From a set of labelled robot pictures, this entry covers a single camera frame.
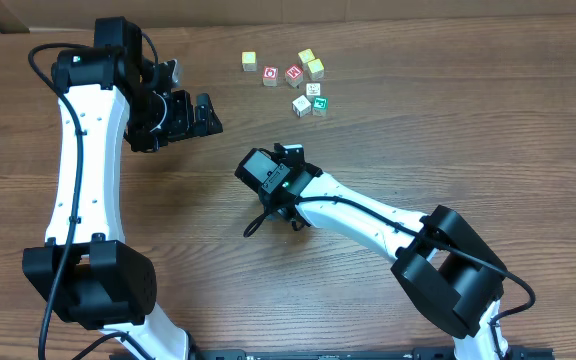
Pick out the yellow wooden block top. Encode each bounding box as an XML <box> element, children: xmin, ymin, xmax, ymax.
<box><xmin>298</xmin><ymin>48</ymin><xmax>316</xmax><ymax>67</ymax></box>

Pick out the red M wooden block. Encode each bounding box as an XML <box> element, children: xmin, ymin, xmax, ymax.
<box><xmin>285</xmin><ymin>64</ymin><xmax>304</xmax><ymax>88</ymax></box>

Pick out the red O wooden block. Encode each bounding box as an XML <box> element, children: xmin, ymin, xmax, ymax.
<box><xmin>262</xmin><ymin>66</ymin><xmax>279</xmax><ymax>87</ymax></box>

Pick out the yellow wooden block right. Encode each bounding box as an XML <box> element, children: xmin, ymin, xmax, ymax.
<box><xmin>306</xmin><ymin>58</ymin><xmax>325</xmax><ymax>81</ymax></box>

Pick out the white wooden block tilted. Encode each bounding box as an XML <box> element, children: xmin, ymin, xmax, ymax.
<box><xmin>292</xmin><ymin>95</ymin><xmax>312</xmax><ymax>118</ymax></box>

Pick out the white picture wooden block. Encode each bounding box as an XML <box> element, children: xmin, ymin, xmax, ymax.
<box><xmin>305</xmin><ymin>83</ymin><xmax>321</xmax><ymax>101</ymax></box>

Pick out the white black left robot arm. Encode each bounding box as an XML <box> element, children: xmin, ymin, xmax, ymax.
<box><xmin>22</xmin><ymin>17</ymin><xmax>223</xmax><ymax>359</ymax></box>

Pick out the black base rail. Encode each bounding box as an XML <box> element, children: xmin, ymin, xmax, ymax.
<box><xmin>108</xmin><ymin>345</ymin><xmax>556</xmax><ymax>360</ymax></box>

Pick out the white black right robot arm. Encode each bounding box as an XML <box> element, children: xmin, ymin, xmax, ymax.
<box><xmin>235</xmin><ymin>145</ymin><xmax>509</xmax><ymax>359</ymax></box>

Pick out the yellow wooden block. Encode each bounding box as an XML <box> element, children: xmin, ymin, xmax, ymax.
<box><xmin>298</xmin><ymin>48</ymin><xmax>316</xmax><ymax>67</ymax></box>
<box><xmin>306</xmin><ymin>58</ymin><xmax>325</xmax><ymax>81</ymax></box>
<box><xmin>241</xmin><ymin>51</ymin><xmax>257</xmax><ymax>72</ymax></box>

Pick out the green letter wooden block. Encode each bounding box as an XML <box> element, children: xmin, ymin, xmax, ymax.
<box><xmin>312</xmin><ymin>97</ymin><xmax>328</xmax><ymax>117</ymax></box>

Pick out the yellow wooden block far left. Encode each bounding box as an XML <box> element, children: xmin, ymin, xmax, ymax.
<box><xmin>241</xmin><ymin>51</ymin><xmax>257</xmax><ymax>72</ymax></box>

